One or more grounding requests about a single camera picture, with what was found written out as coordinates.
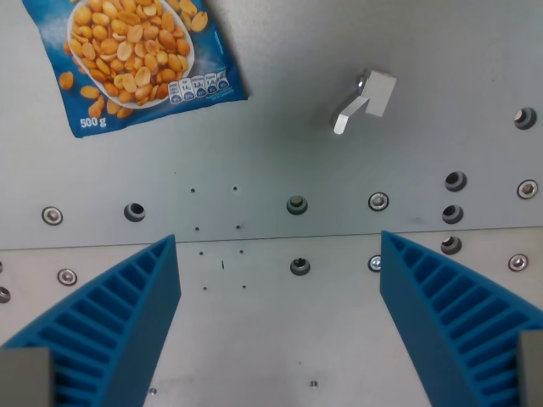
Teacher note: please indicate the grey plate bushing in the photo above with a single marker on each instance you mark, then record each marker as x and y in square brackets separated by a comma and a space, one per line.
[296, 205]
[300, 266]
[452, 213]
[451, 245]
[3, 294]
[524, 118]
[134, 211]
[455, 181]

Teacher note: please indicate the silver countersunk screw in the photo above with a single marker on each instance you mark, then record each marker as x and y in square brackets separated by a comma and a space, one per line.
[527, 189]
[518, 262]
[52, 215]
[375, 263]
[378, 201]
[67, 277]

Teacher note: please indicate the aluminium block with lever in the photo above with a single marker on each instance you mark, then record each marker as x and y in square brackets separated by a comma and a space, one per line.
[367, 99]

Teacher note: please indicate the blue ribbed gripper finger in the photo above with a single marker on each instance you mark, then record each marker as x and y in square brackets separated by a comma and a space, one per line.
[445, 313]
[123, 322]

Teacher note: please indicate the blue peanut bag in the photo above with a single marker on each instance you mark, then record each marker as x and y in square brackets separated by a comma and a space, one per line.
[140, 59]

